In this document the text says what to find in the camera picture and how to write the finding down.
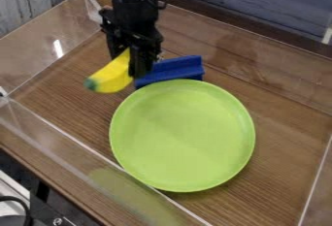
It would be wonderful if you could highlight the black cable bottom left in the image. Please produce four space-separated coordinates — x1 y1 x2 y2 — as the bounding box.
0 195 33 226

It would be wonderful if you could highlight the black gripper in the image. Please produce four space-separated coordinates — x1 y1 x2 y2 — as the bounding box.
100 0 165 79

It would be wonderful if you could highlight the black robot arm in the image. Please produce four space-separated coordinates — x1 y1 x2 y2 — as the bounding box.
99 0 167 79

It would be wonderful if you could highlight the clear acrylic enclosure wall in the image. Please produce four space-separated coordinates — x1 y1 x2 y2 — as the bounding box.
0 0 332 226

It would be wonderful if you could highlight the blue foam block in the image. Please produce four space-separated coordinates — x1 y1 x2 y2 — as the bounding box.
134 55 205 89

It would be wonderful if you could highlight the yellow toy banana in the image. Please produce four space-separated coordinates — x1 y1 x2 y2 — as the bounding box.
83 48 134 93

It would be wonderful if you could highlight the clear acrylic corner bracket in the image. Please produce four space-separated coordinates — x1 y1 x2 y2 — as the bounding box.
84 0 103 24

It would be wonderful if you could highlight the green round plate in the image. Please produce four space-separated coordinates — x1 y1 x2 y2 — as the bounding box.
108 80 256 192

